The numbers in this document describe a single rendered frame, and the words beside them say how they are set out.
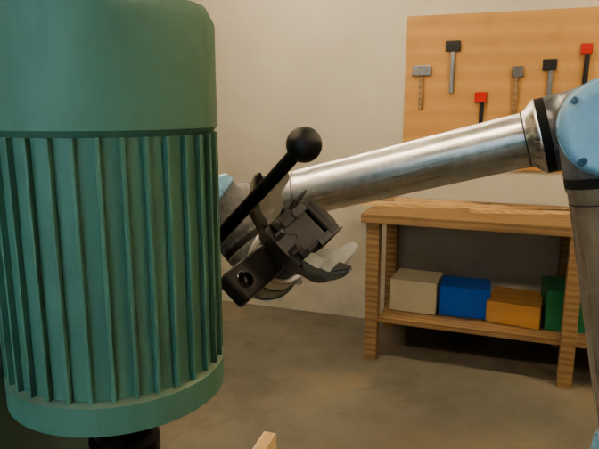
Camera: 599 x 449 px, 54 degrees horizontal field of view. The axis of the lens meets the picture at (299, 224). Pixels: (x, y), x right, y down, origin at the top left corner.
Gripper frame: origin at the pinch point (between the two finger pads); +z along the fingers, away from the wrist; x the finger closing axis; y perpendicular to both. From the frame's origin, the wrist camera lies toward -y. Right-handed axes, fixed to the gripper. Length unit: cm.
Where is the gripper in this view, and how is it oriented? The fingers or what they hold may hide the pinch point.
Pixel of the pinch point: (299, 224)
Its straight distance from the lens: 65.7
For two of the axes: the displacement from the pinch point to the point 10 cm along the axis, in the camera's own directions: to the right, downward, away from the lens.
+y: 6.9, -6.4, 3.4
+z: 2.0, -2.8, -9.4
